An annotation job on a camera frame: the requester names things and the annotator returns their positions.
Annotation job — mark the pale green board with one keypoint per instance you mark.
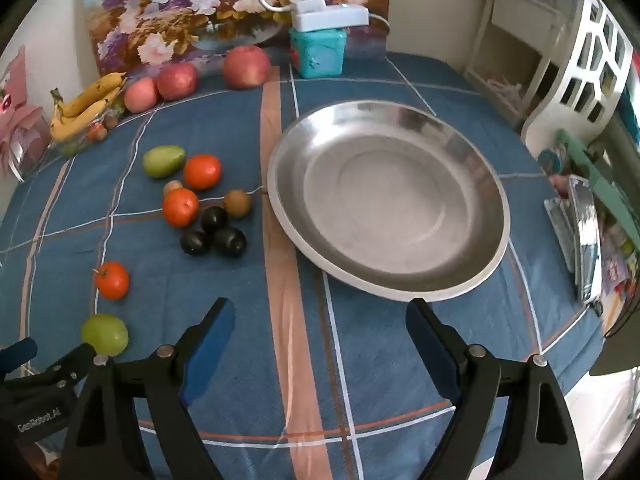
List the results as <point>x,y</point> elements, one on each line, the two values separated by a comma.
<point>600,180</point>

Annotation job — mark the orange tomato upper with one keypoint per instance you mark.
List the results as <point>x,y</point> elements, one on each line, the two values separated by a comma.
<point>202,172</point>

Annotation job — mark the orange tomato middle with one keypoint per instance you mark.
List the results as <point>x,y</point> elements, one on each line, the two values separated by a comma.
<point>180,207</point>

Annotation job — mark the round colourful tin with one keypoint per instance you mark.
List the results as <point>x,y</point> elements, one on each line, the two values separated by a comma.
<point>552,161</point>

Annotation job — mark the small red fruit with stem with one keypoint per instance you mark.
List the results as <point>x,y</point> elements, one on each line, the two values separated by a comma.
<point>112,281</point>

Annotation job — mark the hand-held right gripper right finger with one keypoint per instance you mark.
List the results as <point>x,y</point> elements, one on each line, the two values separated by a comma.
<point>430,345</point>

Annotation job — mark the blue plaid tablecloth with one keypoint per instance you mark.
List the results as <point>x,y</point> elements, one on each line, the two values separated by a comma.
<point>350,360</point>

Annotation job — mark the white lattice chair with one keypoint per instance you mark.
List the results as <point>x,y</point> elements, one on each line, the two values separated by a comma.
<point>595,50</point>

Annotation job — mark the small brown longan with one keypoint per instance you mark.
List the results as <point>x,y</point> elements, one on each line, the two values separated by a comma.
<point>172,187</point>

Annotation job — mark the medium red apple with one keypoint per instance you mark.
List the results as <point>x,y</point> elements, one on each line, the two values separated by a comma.
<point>178,81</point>

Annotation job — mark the bunch of yellow bananas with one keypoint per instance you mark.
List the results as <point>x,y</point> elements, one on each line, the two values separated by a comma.
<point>82,105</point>

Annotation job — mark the small potato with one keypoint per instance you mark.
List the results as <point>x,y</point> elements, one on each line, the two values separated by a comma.
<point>237,203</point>

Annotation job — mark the dark plum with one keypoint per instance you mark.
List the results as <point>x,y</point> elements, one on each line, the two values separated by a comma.
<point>214,219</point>
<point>195,242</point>
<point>230,241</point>

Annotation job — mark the round green fruit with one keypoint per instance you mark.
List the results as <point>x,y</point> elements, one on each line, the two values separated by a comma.
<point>105,335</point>

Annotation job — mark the clear bag of small fruits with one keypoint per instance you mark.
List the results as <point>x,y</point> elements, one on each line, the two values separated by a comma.
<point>92,135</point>

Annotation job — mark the teal plastic box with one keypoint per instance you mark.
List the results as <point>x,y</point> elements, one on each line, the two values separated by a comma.
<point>317,52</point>

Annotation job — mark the stainless steel plate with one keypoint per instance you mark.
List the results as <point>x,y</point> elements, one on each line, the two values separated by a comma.
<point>390,200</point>

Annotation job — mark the small pink apple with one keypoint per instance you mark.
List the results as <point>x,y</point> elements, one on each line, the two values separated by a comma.
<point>141,95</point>

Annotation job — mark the pink white plastic bag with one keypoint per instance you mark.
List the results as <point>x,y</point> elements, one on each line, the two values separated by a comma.
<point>500,87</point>

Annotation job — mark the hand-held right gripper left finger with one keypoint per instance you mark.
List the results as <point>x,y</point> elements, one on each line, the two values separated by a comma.
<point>212,345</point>

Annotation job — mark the large red apple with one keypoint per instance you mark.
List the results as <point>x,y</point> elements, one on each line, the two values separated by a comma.
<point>246,67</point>

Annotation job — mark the pink gift wrap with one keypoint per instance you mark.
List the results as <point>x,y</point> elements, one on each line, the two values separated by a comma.
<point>22,120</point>

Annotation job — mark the floral painting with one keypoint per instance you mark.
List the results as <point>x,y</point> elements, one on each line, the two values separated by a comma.
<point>175,10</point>

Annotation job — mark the white flat box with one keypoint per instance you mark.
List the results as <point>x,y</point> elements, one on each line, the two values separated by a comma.
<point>330,19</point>

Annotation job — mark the white wooden rack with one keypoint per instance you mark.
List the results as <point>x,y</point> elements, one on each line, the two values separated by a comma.
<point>515,45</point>

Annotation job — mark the green mango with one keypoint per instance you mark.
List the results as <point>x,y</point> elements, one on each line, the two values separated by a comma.
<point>162,161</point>

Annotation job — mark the orange tomato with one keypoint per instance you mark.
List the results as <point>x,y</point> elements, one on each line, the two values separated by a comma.
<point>202,172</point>
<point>180,207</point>

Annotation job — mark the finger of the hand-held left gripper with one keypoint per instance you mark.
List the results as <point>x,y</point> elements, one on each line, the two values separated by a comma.
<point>17,353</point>
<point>70,365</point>

